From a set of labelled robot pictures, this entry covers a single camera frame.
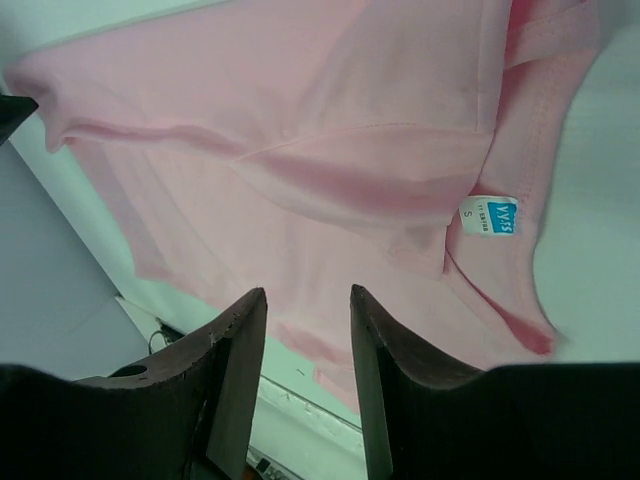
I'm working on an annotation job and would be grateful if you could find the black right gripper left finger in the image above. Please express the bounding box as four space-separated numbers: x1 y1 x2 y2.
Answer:
1 288 267 479

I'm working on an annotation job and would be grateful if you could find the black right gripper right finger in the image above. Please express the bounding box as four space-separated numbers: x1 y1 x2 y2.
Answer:
350 285 639 479

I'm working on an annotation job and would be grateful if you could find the pink t shirt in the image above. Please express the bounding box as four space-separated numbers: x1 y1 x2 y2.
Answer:
4 1 599 408

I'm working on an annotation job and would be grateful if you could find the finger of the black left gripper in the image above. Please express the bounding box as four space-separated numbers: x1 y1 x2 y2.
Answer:
0 94 39 145

